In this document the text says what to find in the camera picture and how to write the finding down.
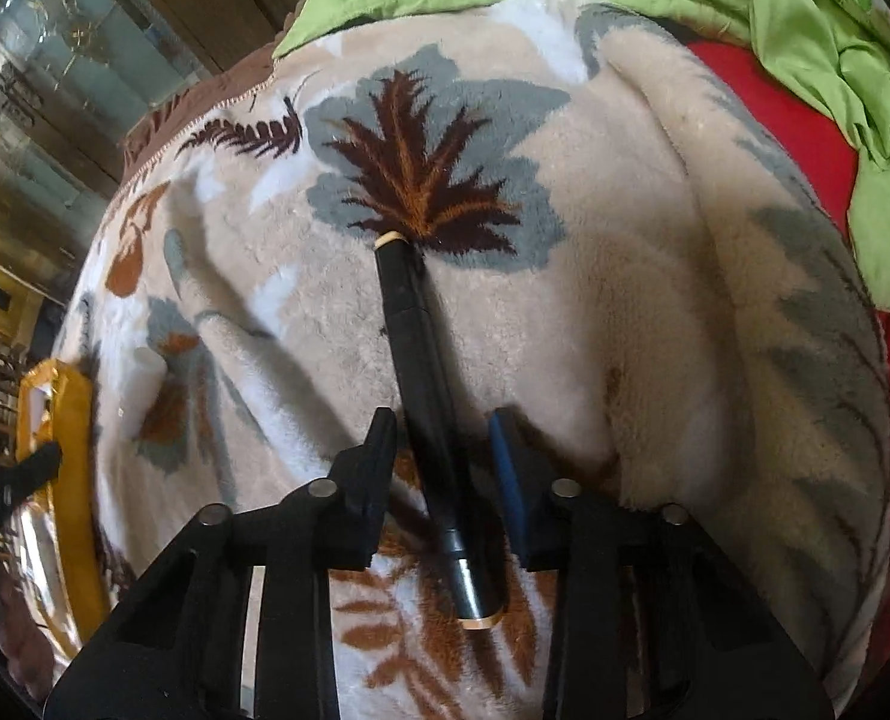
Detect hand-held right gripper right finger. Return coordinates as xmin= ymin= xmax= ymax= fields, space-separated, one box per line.
xmin=488 ymin=406 xmax=836 ymax=720

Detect leaf printed beige blanket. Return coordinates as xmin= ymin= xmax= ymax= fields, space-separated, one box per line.
xmin=47 ymin=0 xmax=890 ymax=720

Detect white box yellow taped rim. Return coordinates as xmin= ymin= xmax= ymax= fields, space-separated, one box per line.
xmin=14 ymin=360 xmax=112 ymax=661

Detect black marker tan ends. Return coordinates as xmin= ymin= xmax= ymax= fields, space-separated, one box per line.
xmin=374 ymin=231 xmax=506 ymax=627

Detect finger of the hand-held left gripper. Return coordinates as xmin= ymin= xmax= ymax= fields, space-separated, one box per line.
xmin=0 ymin=441 xmax=65 ymax=518

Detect glass display cabinet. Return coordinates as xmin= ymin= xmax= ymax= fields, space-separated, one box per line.
xmin=0 ymin=0 xmax=221 ymax=188

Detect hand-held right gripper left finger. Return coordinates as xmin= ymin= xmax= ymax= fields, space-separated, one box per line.
xmin=44 ymin=406 xmax=399 ymax=720

